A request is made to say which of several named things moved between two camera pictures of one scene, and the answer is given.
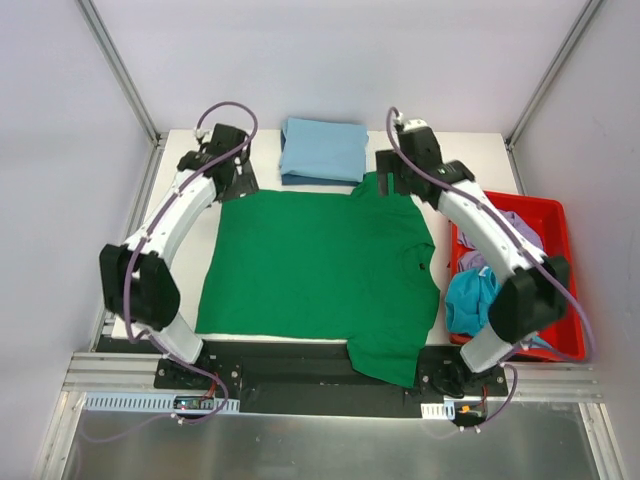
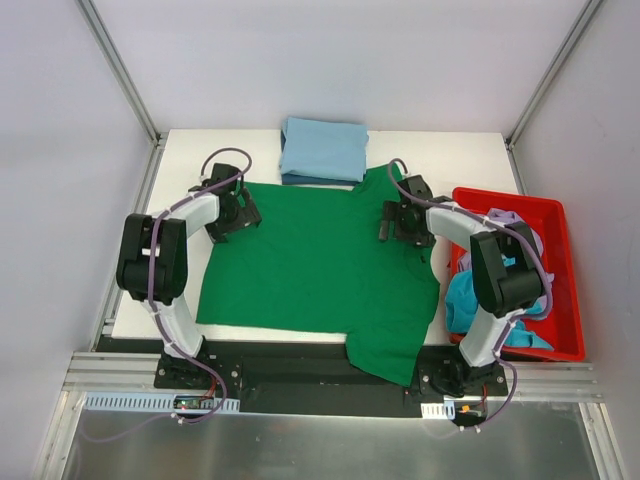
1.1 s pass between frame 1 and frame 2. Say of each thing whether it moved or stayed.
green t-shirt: stayed
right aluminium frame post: stayed
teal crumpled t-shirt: stayed
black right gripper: moved
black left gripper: moved
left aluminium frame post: stayed
